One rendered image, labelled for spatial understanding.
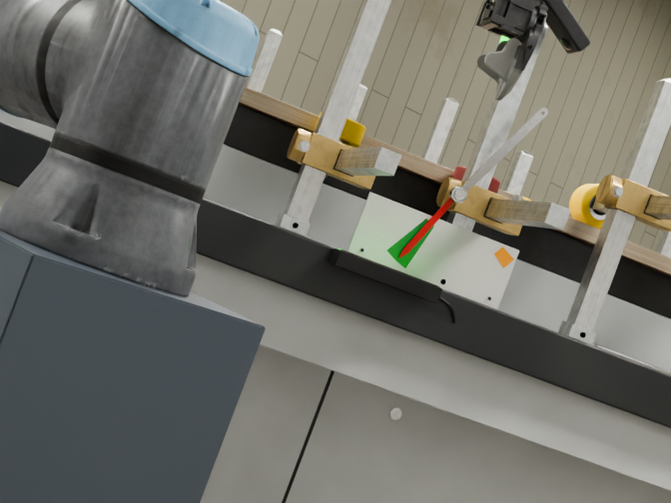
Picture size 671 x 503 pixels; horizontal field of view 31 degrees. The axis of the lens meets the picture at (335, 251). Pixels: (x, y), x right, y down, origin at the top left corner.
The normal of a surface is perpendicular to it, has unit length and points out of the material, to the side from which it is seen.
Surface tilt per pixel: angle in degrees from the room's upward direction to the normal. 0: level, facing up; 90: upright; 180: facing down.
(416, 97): 90
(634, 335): 90
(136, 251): 70
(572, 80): 90
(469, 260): 90
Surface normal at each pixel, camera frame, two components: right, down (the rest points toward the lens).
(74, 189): -0.14, -0.43
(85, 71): -0.69, -0.18
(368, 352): 0.20, 0.07
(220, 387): 0.61, 0.22
